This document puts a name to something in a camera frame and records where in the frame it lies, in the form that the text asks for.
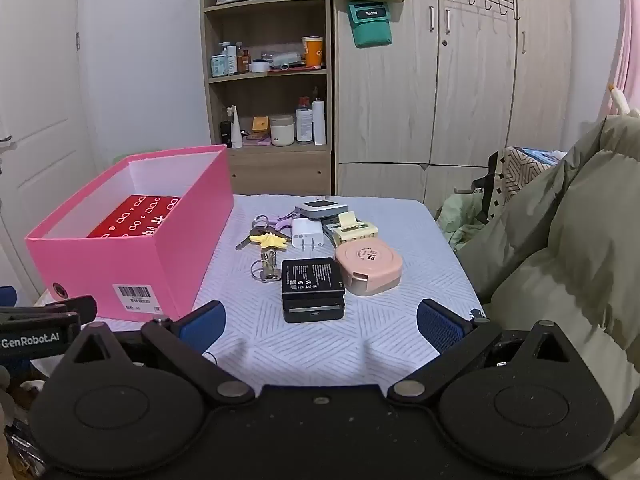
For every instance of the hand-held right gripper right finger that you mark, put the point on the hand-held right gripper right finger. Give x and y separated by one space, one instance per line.
441 327

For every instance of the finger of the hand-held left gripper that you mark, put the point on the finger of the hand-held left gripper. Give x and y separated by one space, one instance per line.
70 309

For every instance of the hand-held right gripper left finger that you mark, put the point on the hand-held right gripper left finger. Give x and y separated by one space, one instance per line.
202 324

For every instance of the pink cardboard box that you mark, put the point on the pink cardboard box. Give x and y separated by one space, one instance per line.
125 265

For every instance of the cream plastic stamp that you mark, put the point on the cream plastic stamp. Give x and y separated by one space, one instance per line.
352 230

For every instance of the white pocket device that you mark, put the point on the white pocket device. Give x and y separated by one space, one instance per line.
320 208

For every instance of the pink tape measure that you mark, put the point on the pink tape measure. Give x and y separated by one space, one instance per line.
367 266

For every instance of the light green cloth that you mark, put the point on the light green cloth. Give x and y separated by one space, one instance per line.
457 222

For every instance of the red patterned box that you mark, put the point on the red patterned box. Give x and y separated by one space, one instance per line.
135 217

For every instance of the black battery charger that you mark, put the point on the black battery charger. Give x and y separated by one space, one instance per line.
312 287

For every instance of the bunch of keys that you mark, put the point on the bunch of keys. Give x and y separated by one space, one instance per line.
265 223

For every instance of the white patterned tablecloth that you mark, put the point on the white patterned tablecloth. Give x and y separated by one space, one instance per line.
320 350

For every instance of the white charger plug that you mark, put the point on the white charger plug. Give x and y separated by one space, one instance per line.
306 232

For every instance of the olive down jacket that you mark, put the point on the olive down jacket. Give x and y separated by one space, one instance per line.
565 240

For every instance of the wooden shelf unit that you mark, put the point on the wooden shelf unit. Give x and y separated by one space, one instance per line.
270 165

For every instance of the patterned tote bag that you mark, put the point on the patterned tote bag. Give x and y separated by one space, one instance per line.
525 172

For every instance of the black bottle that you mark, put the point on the black bottle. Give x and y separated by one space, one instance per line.
225 134

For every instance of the white tube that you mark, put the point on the white tube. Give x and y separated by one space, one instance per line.
235 132

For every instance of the white door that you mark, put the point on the white door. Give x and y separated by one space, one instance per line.
40 110

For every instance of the small orange box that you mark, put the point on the small orange box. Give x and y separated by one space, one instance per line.
260 125

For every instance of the white jar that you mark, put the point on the white jar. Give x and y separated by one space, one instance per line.
282 131

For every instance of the spray can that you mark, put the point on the spray can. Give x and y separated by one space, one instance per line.
304 122

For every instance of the teal medicine box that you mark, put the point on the teal medicine box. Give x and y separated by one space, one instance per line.
218 66

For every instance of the brown glass bottle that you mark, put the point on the brown glass bottle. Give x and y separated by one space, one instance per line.
242 61

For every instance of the plush goose toy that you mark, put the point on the plush goose toy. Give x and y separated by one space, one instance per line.
622 102

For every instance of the orange cup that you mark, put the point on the orange cup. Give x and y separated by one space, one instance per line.
312 52

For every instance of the pink curtain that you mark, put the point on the pink curtain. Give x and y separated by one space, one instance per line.
625 35

